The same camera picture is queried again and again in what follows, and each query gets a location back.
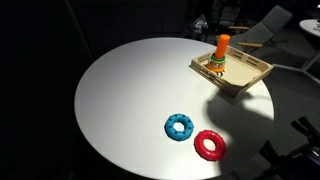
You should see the gray lounge chair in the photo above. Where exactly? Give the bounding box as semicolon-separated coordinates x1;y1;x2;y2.
228;4;294;54

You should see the red ring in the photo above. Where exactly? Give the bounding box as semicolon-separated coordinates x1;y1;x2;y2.
193;129;228;162

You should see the green ring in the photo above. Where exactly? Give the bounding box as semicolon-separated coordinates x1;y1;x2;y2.
208;53;227;65

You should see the dark equipment pile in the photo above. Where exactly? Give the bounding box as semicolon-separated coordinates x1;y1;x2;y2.
259;116;320;180

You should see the blue ring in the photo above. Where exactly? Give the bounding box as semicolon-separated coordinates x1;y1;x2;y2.
164;113;195;142

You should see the crumpled clear plastic bag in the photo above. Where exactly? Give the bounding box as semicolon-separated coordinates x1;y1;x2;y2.
189;13;210;36

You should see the small white round table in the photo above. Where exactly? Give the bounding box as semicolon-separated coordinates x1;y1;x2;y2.
298;18;320;38

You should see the wooden tray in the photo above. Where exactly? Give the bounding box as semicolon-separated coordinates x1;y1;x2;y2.
189;44;275;100

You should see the orange ring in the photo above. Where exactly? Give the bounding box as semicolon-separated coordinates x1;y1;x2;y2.
205;61;227;74

